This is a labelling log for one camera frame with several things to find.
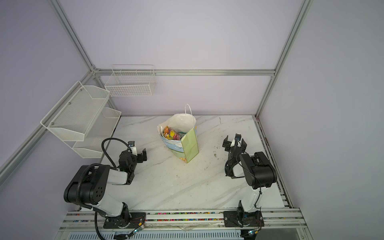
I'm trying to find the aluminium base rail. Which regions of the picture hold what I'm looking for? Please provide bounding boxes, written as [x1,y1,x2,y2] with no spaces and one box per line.
[55,208,313,240]

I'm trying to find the aluminium frame post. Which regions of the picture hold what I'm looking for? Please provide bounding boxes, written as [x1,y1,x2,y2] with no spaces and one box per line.
[48,0,96,73]

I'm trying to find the black corrugated cable hose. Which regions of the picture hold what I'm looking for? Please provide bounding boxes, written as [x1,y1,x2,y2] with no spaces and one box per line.
[74,137,130,240]

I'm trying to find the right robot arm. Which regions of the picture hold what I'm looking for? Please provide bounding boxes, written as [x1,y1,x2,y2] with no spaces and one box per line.
[223,134,278,230]

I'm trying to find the white mesh wall shelf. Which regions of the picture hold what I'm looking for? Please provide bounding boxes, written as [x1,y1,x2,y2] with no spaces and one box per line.
[41,81,121,159]

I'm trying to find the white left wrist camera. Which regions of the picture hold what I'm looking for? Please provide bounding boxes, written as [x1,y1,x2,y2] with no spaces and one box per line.
[128,141,138,156]

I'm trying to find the orange snack box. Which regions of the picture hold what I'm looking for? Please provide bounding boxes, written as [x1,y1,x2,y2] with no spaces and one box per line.
[162,126,181,141]

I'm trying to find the white green paper bag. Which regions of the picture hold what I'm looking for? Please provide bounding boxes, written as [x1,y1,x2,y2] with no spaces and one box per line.
[157,104,199,163]

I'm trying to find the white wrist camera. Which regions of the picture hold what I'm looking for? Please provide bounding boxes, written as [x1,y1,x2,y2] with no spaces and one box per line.
[128,141,138,156]
[234,134,242,147]

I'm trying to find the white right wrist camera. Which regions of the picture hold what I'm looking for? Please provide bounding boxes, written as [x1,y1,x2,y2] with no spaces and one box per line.
[234,134,242,147]

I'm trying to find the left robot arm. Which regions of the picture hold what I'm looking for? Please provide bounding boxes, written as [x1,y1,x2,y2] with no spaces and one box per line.
[64,149,147,228]

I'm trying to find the white wire wall basket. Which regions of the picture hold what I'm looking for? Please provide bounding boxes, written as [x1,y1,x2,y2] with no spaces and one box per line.
[105,65,157,97]

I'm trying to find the right rear frame post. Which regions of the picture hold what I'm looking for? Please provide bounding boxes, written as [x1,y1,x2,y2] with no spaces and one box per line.
[255,0,313,119]

